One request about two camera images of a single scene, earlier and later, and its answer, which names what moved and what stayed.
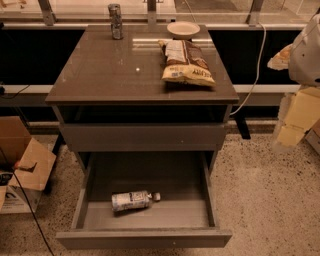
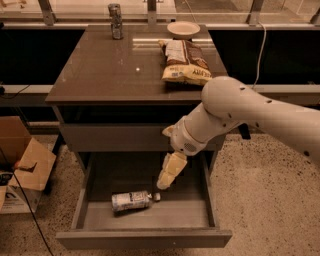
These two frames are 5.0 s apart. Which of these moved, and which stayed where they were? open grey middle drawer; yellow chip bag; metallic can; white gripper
Moved: white gripper
Stayed: open grey middle drawer; metallic can; yellow chip bag
